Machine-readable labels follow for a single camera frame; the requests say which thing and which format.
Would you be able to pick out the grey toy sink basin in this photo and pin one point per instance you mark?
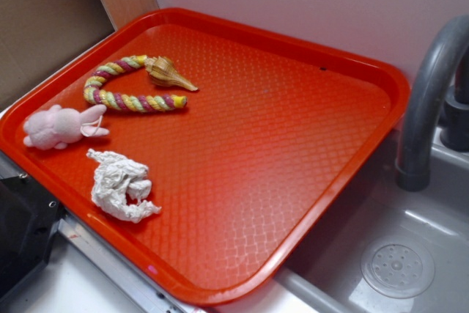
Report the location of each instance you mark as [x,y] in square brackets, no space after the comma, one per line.
[379,248]

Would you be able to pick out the brown conch seashell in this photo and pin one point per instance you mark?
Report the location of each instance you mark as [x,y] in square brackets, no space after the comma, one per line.
[163,73]

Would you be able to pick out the brown cardboard panel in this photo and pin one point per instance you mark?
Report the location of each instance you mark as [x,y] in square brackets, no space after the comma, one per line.
[38,37]

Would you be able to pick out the crumpled white paper towel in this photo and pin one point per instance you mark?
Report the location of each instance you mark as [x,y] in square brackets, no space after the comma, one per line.
[121,187]

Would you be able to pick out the grey curved faucet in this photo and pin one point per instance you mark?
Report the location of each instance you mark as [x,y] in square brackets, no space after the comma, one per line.
[440,90]

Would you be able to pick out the pink plush bunny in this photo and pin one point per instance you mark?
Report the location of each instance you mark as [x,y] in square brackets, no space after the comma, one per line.
[58,127]

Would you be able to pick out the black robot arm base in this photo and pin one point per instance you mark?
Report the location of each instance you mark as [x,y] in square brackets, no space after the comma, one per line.
[30,217]

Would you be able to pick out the multicolour braided rope toy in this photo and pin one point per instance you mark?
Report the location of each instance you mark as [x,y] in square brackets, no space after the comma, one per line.
[94,93]

